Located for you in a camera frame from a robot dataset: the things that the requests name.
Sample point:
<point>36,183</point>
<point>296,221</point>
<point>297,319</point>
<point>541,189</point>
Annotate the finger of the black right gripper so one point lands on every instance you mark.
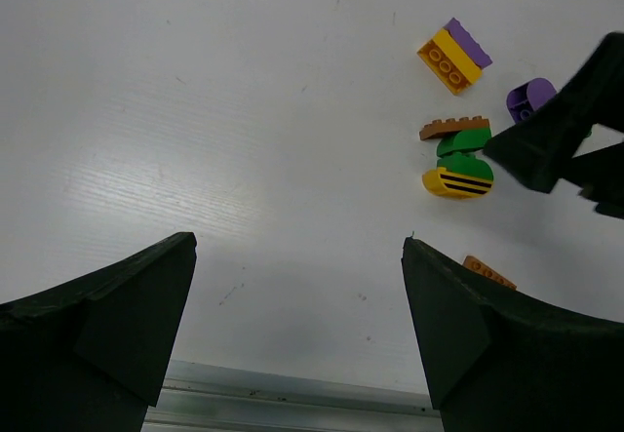
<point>599,175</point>
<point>536,151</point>

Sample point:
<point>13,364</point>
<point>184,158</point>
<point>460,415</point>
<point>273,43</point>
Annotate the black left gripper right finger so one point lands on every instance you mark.
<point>498,360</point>

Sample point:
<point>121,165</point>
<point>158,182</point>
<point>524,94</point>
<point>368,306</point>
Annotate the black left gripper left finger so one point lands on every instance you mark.
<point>91,354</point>

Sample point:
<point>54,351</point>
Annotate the green rounded lego brick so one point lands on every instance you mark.
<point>466,164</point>

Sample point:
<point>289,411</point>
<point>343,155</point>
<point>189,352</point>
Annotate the yellow striped lego brick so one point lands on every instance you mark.
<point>443,183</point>

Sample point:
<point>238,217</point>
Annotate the purple rounded lego brick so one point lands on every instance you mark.
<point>524,100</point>

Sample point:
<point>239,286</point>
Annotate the green curved lego brick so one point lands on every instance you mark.
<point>466,141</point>

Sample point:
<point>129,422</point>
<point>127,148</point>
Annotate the orange-brown lego plate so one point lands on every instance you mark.
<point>477,266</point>

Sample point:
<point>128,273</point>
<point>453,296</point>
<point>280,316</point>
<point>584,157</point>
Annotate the brown flat lego plate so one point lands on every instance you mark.
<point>441,128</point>

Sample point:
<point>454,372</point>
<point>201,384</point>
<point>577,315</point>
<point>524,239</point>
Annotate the yellow rectangular lego brick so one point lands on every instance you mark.
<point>453,67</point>

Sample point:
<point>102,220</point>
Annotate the purple flat lego plate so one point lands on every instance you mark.
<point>467,43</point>

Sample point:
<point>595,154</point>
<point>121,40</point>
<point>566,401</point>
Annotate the aluminium table edge rail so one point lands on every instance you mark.
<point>196,397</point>

